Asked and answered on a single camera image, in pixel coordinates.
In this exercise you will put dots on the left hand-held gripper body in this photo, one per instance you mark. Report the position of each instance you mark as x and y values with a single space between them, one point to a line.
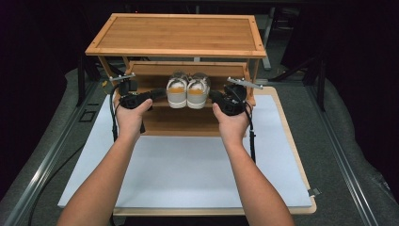
131 99

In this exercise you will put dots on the white foam mat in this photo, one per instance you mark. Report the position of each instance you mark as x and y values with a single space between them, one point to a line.
182 172

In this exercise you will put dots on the white sneaker with orange heel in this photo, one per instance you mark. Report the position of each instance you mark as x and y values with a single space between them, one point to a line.
197 97
177 95

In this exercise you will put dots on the person's right hand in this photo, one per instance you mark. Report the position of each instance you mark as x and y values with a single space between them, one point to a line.
233 128

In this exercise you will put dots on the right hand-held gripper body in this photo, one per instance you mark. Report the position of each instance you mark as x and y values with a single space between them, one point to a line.
233 102

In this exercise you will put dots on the person's left hand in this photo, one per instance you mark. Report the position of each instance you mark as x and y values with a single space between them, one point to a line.
130 122

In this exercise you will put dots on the small yellow tag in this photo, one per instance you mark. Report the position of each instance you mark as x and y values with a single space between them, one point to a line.
104 83

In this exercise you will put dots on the grey metal stand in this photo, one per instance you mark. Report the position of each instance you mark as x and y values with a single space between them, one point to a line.
267 40

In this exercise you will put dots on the small grey clip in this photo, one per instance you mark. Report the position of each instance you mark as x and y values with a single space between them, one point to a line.
314 192

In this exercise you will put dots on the wooden three-tier shoe rack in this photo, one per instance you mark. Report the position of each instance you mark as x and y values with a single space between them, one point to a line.
175 36

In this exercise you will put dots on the metal floor rail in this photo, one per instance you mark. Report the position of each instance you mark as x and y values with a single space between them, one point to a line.
47 163
342 157

